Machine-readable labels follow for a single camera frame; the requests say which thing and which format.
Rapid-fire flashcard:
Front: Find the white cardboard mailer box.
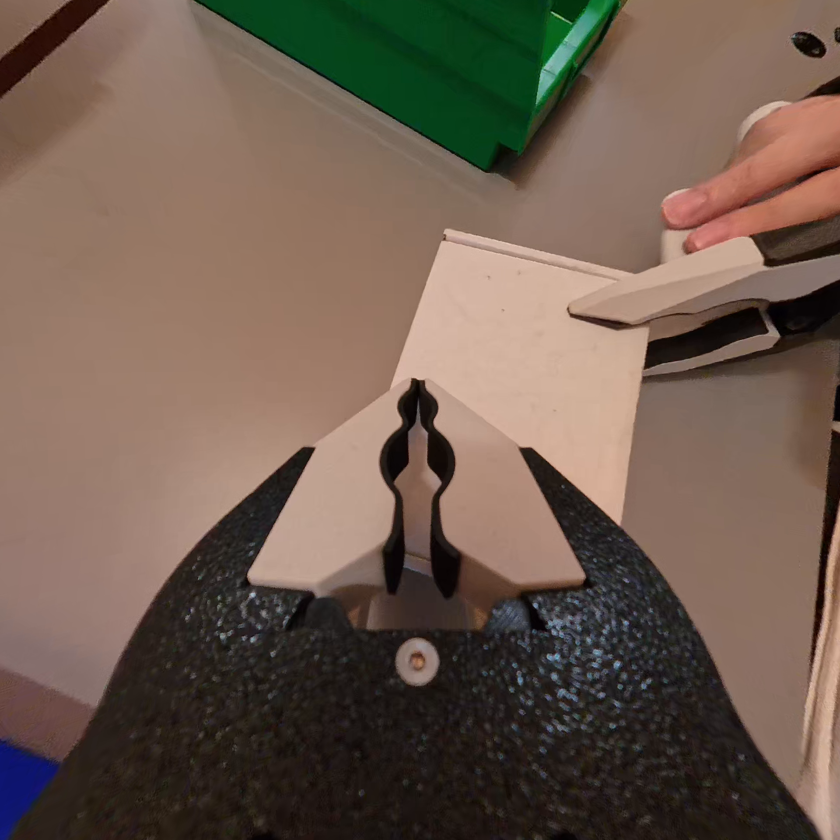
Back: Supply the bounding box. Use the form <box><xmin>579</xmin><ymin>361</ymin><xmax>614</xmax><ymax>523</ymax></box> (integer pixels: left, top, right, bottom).
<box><xmin>390</xmin><ymin>230</ymin><xmax>651</xmax><ymax>526</ymax></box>

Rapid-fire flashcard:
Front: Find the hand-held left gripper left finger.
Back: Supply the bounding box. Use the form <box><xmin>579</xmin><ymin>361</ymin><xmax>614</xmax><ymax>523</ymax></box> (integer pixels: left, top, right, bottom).
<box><xmin>248</xmin><ymin>379</ymin><xmax>418</xmax><ymax>624</ymax></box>

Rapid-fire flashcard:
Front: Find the green plastic bin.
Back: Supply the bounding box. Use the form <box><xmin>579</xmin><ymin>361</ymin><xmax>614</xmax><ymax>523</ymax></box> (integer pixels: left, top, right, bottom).
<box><xmin>193</xmin><ymin>0</ymin><xmax>624</xmax><ymax>173</ymax></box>

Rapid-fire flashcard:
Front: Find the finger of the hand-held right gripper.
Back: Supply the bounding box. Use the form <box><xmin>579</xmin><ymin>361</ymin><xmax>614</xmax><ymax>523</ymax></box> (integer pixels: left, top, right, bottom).
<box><xmin>567</xmin><ymin>238</ymin><xmax>840</xmax><ymax>326</ymax></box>
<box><xmin>643</xmin><ymin>308</ymin><xmax>782</xmax><ymax>376</ymax></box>

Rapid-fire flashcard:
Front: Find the blue plastic bin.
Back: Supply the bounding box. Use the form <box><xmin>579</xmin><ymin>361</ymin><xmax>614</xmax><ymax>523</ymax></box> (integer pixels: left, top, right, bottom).
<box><xmin>0</xmin><ymin>738</ymin><xmax>63</xmax><ymax>840</ymax></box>

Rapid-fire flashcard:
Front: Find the person's pale clothing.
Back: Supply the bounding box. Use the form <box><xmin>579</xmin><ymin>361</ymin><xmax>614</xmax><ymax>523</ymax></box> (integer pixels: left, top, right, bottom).
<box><xmin>799</xmin><ymin>518</ymin><xmax>840</xmax><ymax>840</ymax></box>

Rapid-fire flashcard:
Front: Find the person's right hand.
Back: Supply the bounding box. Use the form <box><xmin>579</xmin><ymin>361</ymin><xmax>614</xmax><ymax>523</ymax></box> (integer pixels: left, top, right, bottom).
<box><xmin>661</xmin><ymin>95</ymin><xmax>840</xmax><ymax>256</ymax></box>

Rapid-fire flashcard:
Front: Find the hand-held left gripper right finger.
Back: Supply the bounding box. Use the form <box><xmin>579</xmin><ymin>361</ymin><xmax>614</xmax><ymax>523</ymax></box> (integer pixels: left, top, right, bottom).
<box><xmin>417</xmin><ymin>379</ymin><xmax>587</xmax><ymax>624</ymax></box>

